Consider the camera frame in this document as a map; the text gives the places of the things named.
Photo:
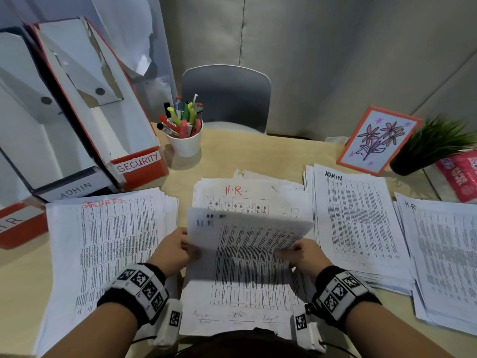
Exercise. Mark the person's right hand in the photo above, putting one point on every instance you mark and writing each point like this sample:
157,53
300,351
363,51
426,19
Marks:
309,259

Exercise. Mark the person's left hand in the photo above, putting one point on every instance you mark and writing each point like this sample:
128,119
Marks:
171,253

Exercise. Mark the admin paper pile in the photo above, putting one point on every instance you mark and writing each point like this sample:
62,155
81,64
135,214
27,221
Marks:
357,219

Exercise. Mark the security paper pile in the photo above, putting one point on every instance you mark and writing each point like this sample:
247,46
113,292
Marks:
108,249

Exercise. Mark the paper sheet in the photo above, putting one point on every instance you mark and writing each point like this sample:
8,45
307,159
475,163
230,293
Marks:
242,279

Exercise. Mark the unsorted paper pile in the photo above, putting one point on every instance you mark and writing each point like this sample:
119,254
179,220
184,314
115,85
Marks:
261,193

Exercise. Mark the HR paper pile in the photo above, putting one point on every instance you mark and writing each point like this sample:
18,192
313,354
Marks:
443,260

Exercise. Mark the black admin file box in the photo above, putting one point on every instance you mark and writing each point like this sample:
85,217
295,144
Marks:
41,145

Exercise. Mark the person's left forearm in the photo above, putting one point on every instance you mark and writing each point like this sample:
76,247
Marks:
93,335

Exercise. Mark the person's right forearm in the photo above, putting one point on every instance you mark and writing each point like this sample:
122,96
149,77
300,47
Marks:
395,335

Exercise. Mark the person's dark shirt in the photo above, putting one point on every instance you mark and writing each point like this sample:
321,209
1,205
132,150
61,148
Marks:
249,346

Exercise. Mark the black right wristband with markers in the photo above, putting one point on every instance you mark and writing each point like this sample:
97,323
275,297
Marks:
343,294

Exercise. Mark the black wristband with markers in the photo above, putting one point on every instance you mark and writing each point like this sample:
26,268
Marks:
138,290
343,294

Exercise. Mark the black left wristband with markers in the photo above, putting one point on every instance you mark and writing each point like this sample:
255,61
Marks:
138,290

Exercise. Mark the white pen cup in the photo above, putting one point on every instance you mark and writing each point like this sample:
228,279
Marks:
186,145

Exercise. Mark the small white container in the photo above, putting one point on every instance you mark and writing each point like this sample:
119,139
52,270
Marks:
336,140

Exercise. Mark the green plant in black pot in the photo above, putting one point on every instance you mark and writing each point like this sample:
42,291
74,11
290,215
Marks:
406,164

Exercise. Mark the bunch of coloured markers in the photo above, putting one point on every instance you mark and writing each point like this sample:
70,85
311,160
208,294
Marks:
182,117

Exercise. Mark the orange framed flower drawing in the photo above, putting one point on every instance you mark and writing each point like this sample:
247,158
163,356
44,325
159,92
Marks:
378,139

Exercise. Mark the grey chair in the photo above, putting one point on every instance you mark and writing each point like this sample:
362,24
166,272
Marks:
227,95

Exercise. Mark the red white paper towel pack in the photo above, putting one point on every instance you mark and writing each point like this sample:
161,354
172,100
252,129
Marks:
460,177

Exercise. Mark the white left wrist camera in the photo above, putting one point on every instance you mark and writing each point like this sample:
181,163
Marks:
169,322

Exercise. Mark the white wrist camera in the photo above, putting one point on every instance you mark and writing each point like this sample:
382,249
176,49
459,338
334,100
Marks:
169,322
305,329

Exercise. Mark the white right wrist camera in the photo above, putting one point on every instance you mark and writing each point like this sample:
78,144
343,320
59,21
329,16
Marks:
305,329

